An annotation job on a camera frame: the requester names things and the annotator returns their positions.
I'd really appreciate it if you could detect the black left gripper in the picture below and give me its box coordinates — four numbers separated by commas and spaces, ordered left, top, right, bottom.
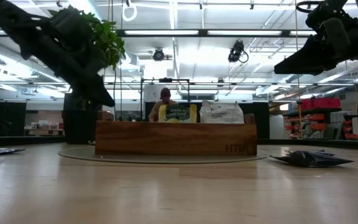
39, 6, 117, 108

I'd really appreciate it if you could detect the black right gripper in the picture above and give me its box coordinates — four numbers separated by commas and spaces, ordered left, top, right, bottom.
273, 0, 358, 76

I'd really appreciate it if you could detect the yellow lemon tea packet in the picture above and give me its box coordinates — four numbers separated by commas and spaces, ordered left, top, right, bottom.
158, 104, 198, 124

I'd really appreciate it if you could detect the wooden tea organizer box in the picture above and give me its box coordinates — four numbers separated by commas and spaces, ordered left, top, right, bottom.
94, 111, 259, 156

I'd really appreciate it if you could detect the black partition panel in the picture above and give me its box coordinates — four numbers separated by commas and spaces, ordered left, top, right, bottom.
0, 101, 27, 138
237, 101, 270, 140
63, 91, 104, 111

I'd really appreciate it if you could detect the shelf with red bins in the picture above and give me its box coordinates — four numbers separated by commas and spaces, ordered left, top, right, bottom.
283, 98, 358, 141

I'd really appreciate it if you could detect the green leafy potted tree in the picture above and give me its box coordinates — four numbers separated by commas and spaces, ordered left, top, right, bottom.
48, 4, 126, 110

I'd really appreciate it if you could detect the white square board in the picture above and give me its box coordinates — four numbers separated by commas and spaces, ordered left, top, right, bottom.
144, 84, 167, 103

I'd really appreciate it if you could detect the person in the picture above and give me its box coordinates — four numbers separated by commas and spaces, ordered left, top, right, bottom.
149, 87, 180, 123

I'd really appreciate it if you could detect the round black ceiling fixture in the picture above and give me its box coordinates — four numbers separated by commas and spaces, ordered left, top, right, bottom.
152, 48, 166, 62

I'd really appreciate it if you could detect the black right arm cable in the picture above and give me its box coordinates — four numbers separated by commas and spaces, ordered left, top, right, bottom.
296, 0, 324, 14

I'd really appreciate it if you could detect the black ceiling-hung camera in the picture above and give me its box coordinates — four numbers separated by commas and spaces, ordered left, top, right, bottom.
227, 39, 250, 64

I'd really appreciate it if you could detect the white hanging cable loop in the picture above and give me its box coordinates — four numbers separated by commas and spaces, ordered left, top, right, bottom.
122, 3, 138, 22

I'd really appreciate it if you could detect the black aluminium table frame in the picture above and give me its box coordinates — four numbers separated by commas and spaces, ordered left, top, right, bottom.
0, 135, 358, 152

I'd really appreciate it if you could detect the black overhead frame bar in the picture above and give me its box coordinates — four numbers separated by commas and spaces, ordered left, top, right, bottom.
0, 29, 318, 39

